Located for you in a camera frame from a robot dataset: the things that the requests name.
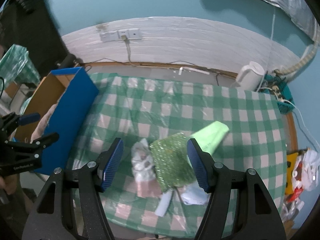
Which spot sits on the green glitter cloth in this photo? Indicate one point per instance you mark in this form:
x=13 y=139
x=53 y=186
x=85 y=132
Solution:
x=170 y=160

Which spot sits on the yellow box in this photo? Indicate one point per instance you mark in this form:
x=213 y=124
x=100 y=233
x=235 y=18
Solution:
x=291 y=165

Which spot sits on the white wall socket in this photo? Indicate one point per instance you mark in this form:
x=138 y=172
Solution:
x=135 y=33
x=123 y=33
x=108 y=36

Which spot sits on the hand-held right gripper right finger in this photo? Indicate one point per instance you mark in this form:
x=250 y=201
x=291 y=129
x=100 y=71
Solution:
x=197 y=165

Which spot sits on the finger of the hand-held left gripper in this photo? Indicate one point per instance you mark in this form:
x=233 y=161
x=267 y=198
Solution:
x=30 y=118
x=37 y=145

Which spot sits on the light blue rolled cloth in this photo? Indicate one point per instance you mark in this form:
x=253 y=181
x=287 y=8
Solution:
x=163 y=203

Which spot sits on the black cabinet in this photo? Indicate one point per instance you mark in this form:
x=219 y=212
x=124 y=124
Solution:
x=32 y=35

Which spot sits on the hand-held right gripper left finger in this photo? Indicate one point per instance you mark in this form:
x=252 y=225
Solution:
x=113 y=162

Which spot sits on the blue cardboard box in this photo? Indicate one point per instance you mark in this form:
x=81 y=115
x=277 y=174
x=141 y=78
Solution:
x=72 y=110

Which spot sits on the teal plastic basket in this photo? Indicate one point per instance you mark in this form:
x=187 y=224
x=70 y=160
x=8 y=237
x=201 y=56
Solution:
x=287 y=107

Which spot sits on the green checked plastic bag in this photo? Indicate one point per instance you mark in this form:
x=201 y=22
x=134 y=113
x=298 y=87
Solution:
x=15 y=62

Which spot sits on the person's left hand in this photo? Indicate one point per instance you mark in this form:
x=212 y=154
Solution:
x=7 y=183

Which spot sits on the beige cloth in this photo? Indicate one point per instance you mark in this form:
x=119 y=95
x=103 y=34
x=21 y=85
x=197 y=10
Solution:
x=42 y=127

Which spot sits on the white electric kettle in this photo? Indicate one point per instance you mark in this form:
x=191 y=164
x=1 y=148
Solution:
x=251 y=76

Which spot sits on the white and red plastic bags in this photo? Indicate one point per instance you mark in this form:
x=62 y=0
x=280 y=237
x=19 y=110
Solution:
x=308 y=170

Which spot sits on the beige corrugated pipe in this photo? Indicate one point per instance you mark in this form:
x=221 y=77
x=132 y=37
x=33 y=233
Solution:
x=306 y=58

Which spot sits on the green checked tablecloth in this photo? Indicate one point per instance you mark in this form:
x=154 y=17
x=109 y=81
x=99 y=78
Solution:
x=225 y=120

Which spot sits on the white power strip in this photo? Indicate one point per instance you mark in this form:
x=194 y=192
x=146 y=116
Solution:
x=277 y=93

